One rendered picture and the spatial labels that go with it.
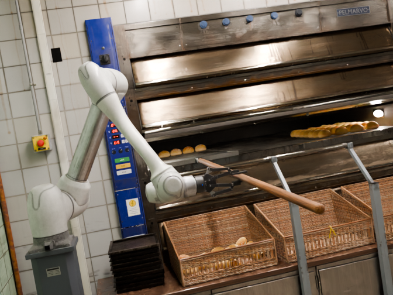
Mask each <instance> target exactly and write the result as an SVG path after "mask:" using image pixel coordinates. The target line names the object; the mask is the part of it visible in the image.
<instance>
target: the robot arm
mask: <svg viewBox="0 0 393 295"><path fill-rule="evenodd" d="M78 76H79V79H80V82H81V84H82V86H83V88H84V90H85V91H86V93H87V94H88V96H89V97H90V99H91V102H92V104H91V107H90V109H89V113H88V116H87V118H86V121H85V124H84V127H83V129H82V132H81V136H80V138H79V141H78V144H77V147H76V150H75V152H74V156H73V159H72V161H71V164H70V167H69V170H68V173H66V174H65V175H63V176H61V177H60V179H59V181H58V183H57V184H56V185H54V184H51V183H47V184H41V185H39V186H36V187H33V188H32V189H31V191H30V192H29V195H28V198H27V214H28V219H29V225H30V229H31V232H32V236H33V246H32V248H31V249H29V250H28V253H29V254H33V253H37V252H43V251H49V250H52V249H58V248H65V247H69V246H71V242H72V240H73V239H74V238H75V236H74V235H69V233H68V228H67V223H68V221H69V220H72V219H74V218H76V217H77V216H79V215H81V214H82V213H83V212H84V211H85V210H86V209H87V207H88V205H89V201H90V195H89V192H90V188H91V186H90V183H89V181H88V176H89V174H90V171H91V169H92V165H93V163H94V160H95V157H96V154H97V152H98V149H99V146H100V144H101V140H102V138H103V135H104V132H105V129H106V126H107V124H108V121H109V119H110V120H111V121H112V122H113V124H114V125H115V126H116V127H117V128H118V129H119V131H120V132H121V134H122V135H123V136H124V137H125V138H126V139H127V141H128V142H129V143H130V144H131V145H132V146H133V147H134V149H135V150H136V151H137V152H138V154H139V155H140V156H141V157H142V158H143V160H144V161H145V162H146V164H147V165H148V167H149V169H150V171H151V179H150V180H151V182H150V183H149V184H147V185H146V197H147V199H148V201H149V202H150V203H156V204H161V203H170V202H173V201H177V200H179V199H180V198H185V197H190V196H193V195H196V193H197V194H198V193H204V192H208V193H210V194H211V196H212V197H215V196H216V195H218V194H222V193H226V192H229V191H233V187H234V186H238V185H241V182H243V181H241V180H236V181H232V183H216V179H218V178H220V177H223V176H227V175H229V174H231V175H237V174H242V173H248V172H247V170H244V171H239V170H231V169H230V167H218V168H210V167H207V171H206V173H205V174H203V175H200V176H194V177H193V176H192V175H190V176H184V177H181V175H180V174H179V173H178V172H177V171H176V170H175V168H173V167H172V166H170V165H167V164H165V163H164V162H163V161H162V160H161V159H160V158H159V157H158V156H157V154H156V153H155V151H154V150H153V149H152V148H151V147H150V145H149V144H148V143H147V142H146V141H145V139H144V138H143V137H142V135H141V134H140V133H139V132H138V130H137V129H136V128H135V127H134V126H133V124H132V123H131V121H130V120H129V118H128V117H127V115H126V113H125V111H124V109H123V107H122V105H121V103H120V102H121V100H122V98H123V97H124V95H125V94H126V93H127V89H128V82H127V79H126V77H125V76H124V75H123V74H122V73H121V72H119V71H117V70H114V69H111V68H102V67H99V65H97V64H95V63H93V62H90V61H88V62H86V63H84V64H83V65H81V66H80V67H79V68H78ZM223 170H227V172H224V173H221V174H218V175H215V176H212V175H210V174H209V173H211V172H212V171H223ZM215 187H229V188H226V189H223V190H219V191H216V192H214V191H212V190H213V189H214V188H215Z"/></svg>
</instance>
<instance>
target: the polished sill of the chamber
mask: <svg viewBox="0 0 393 295"><path fill-rule="evenodd" d="M391 133H393V127H390V128H383V129H377V130H373V131H367V132H360V133H354V134H350V135H344V136H337V137H334V138H327V139H321V140H315V141H310V142H304V143H298V144H294V145H288V146H282V147H275V148H271V149H265V150H258V151H255V152H248V153H242V154H239V155H235V156H229V157H223V158H218V159H212V160H208V161H210V162H212V163H216V164H225V163H231V162H238V161H242V160H248V159H254V158H258V157H264V156H271V155H277V154H280V153H287V152H293V151H297V150H303V149H309V148H315V147H320V146H326V145H332V144H336V143H342V142H348V141H352V140H359V139H365V138H371V137H375V136H381V135H387V134H391ZM203 167H208V166H206V165H204V164H202V163H197V162H196V163H190V164H184V165H179V166H173V168H175V170H176V171H177V172H180V171H186V170H192V169H199V168H203ZM149 177H151V171H150V170H149Z"/></svg>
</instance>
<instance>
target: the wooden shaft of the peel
mask: <svg viewBox="0 0 393 295"><path fill-rule="evenodd" d="M198 161H199V162H200V163H202V164H204V165H206V166H209V167H211V168H218V167H223V166H221V165H218V164H216V163H212V162H210V161H208V160H205V159H202V158H199V159H198ZM229 176H232V177H234V178H236V179H238V180H241V181H243V182H245V183H247V184H250V185H252V186H255V187H257V188H259V189H261V190H264V191H266V192H268V193H270V194H273V195H275V196H277V197H279V198H282V199H284V200H287V201H289V202H291V203H293V204H296V205H298V206H300V207H302V208H305V209H307V210H310V211H312V212H314V213H316V214H323V213H324V212H325V207H324V206H323V205H322V204H320V203H317V202H315V201H312V200H310V199H307V198H305V197H302V196H300V195H297V194H294V193H291V192H289V191H286V190H283V189H281V188H278V187H276V186H273V185H270V184H268V183H265V182H263V181H260V180H257V179H254V178H252V177H249V176H247V175H245V174H237V175H231V174H229Z"/></svg>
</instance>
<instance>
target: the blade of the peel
mask: <svg viewBox="0 0 393 295"><path fill-rule="evenodd" d="M235 155H239V151H238V150H237V151H224V152H218V153H211V154H207V155H200V157H202V158H203V159H205V160H212V159H218V158H223V157H229V156H235ZM195 157H199V156H194V157H188V158H184V159H177V160H171V161H167V162H164V163H165V164H167V165H170V166H172V167H173V166H179V165H184V164H190V163H196V161H195Z"/></svg>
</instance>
